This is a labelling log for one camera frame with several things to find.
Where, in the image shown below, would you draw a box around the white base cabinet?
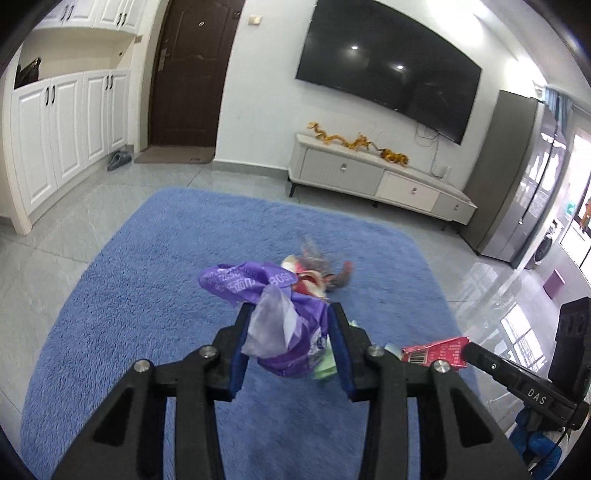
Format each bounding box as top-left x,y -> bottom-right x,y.
9,69 -> 132,236

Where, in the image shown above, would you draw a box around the white television console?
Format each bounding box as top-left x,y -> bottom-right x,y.
287,133 -> 478,232

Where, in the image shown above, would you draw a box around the white washing machine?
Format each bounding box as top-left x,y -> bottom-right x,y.
531,222 -> 561,268

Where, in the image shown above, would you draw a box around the small red packet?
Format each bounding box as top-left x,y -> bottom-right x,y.
401,337 -> 471,371

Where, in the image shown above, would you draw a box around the red snack wrapper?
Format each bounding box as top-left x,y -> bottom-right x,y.
281,256 -> 333,301

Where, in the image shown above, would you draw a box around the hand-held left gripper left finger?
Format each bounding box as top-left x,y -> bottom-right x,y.
51,305 -> 253,480

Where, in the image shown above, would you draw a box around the purple plastic wrapper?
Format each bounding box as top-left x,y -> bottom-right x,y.
198,261 -> 331,379

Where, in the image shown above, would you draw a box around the dark brown door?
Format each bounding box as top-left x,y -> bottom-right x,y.
148,0 -> 245,149

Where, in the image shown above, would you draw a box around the grey shoes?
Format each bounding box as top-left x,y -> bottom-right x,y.
107,148 -> 134,171

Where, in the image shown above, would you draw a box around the golden dragon ornament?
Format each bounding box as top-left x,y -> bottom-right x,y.
308,121 -> 377,151

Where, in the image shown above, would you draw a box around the green wrapper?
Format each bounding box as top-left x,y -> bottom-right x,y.
311,320 -> 363,381

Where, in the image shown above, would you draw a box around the brown door mat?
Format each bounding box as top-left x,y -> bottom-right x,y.
134,147 -> 215,164

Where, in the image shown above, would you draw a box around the black bag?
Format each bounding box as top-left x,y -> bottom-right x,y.
14,58 -> 42,89

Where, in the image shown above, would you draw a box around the television cable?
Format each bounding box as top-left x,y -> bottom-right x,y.
416,122 -> 444,176

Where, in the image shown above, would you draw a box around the grey refrigerator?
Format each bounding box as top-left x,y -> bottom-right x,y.
462,89 -> 573,269

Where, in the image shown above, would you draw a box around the white wall cabinet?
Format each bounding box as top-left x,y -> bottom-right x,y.
28,0 -> 148,35

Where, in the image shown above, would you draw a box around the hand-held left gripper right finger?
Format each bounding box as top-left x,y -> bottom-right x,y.
329,302 -> 532,480

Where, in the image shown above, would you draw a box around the person's right hand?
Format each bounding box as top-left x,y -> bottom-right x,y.
510,406 -> 566,467

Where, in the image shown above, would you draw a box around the black wall television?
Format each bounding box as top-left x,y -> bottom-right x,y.
295,0 -> 483,146

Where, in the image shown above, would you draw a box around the blue fluffy rug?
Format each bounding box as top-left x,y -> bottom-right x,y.
21,187 -> 478,480

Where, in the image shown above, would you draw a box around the purple stool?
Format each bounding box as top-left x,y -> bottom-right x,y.
542,271 -> 566,298

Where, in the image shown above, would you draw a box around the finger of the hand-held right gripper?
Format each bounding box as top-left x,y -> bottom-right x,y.
462,340 -> 580,418

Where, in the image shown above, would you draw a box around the golden tiger ornament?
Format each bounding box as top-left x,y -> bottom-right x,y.
379,148 -> 411,166

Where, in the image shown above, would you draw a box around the silver wrapper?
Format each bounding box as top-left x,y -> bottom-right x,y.
298,235 -> 354,289

